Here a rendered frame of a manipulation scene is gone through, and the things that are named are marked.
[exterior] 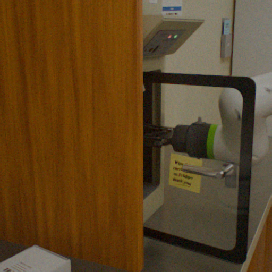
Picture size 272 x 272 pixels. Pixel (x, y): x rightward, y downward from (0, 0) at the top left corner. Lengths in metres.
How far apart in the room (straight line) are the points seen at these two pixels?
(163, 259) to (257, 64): 3.13
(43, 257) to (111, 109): 0.37
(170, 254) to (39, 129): 0.44
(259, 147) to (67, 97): 0.47
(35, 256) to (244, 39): 3.31
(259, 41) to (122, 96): 3.20
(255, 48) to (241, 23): 0.25
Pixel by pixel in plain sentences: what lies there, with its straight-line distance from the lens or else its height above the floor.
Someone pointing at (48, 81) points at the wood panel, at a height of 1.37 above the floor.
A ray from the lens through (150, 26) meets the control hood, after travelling 0.95.
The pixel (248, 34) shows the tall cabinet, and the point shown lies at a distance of 4.05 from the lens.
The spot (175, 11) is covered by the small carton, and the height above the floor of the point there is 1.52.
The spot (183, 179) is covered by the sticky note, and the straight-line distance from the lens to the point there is 0.95.
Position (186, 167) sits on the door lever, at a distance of 0.88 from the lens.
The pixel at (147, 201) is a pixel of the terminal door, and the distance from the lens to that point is 1.02.
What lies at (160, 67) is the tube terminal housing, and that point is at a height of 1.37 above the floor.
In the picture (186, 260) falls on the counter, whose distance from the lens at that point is 1.08.
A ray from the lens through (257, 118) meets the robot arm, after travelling 0.99.
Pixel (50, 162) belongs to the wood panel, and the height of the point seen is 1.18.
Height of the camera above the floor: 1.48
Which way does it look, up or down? 14 degrees down
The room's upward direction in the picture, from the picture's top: straight up
